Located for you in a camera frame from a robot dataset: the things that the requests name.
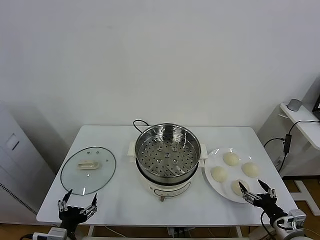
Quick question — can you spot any white cabinet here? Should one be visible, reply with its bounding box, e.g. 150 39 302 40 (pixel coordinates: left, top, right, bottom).
0 101 57 226

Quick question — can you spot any black framed monitor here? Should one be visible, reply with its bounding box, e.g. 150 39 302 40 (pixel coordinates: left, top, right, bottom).
312 91 320 113

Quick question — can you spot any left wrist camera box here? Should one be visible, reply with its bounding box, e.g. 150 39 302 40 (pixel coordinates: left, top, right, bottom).
32 227 69 240

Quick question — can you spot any glass lid with cream handle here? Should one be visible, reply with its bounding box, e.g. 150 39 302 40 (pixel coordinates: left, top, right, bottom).
60 146 117 196

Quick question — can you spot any white floor stand frame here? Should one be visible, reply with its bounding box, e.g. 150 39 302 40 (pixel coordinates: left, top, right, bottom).
293 179 320 217

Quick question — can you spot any perforated steel steamer basket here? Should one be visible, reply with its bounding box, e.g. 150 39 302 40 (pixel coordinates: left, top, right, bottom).
134 122 202 177

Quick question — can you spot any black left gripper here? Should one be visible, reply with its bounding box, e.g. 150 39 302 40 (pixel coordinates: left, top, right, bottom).
56 189 99 230

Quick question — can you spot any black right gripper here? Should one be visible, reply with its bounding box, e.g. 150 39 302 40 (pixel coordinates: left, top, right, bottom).
238 179 288 221

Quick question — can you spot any black power adapter with cable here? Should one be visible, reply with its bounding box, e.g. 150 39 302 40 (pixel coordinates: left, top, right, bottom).
262 120 320 173

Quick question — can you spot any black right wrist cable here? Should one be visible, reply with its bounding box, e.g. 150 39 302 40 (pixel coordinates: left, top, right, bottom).
260 211 280 238

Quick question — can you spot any white steamed baozi bun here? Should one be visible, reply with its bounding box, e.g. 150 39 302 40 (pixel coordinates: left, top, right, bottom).
210 166 228 183
241 162 260 178
222 152 240 167
230 179 251 196

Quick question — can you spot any black cooker power cord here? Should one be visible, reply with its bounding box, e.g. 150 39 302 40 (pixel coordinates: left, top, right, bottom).
132 119 151 137

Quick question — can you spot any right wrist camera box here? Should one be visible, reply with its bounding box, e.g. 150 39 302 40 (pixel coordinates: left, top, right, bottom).
287 209 307 227

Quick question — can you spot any white side desk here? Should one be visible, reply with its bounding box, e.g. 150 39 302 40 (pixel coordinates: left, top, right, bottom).
257 101 320 178

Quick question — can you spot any grey cylinder speaker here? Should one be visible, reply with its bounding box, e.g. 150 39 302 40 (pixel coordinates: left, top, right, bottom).
286 98 303 111

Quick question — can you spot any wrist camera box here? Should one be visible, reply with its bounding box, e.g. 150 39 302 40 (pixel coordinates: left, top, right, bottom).
287 209 307 227
32 227 69 240

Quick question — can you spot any cream electric cooker base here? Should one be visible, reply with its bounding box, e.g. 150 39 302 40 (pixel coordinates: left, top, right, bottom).
127 141 209 202

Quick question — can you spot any white round plate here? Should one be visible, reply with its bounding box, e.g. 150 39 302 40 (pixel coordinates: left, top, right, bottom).
203 147 268 204

